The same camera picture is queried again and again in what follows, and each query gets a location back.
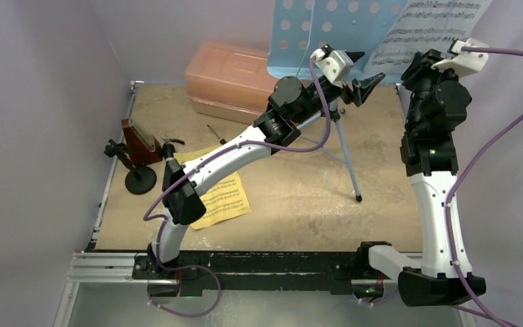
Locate white sheet music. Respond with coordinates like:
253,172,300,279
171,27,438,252
364,0,492,76

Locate light blue music stand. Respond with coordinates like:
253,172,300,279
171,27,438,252
266,0,411,204

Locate yellow sheet music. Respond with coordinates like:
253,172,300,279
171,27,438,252
173,145,252,230

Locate black microphone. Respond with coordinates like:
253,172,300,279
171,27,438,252
162,143,176,161

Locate clear plastic metronome cover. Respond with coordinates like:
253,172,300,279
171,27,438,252
128,119,155,152

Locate brown wooden metronome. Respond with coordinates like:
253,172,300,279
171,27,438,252
121,119,163,167

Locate black round microphone stand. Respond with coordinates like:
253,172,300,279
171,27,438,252
104,139,157,195

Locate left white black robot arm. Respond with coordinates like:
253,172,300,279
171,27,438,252
143,46,385,279

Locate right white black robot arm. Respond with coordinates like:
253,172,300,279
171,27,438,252
355,48,488,307

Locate pink plastic storage box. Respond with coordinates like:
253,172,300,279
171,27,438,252
185,41,278,125

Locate black yellow screwdriver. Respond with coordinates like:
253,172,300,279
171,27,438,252
207,125,227,144

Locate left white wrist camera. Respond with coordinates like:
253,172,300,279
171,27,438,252
310,44,354,88

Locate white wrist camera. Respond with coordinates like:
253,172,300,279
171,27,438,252
310,44,354,88
430,38,490,78

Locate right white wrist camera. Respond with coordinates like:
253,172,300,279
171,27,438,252
430,38,490,78

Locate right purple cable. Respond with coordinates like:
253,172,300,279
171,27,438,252
444,46,523,327

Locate black handled pliers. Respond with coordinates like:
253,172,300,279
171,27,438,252
161,136,186,145

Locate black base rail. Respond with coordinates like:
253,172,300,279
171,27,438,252
132,250,391,297

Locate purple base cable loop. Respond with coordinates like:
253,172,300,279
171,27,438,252
146,264,223,317

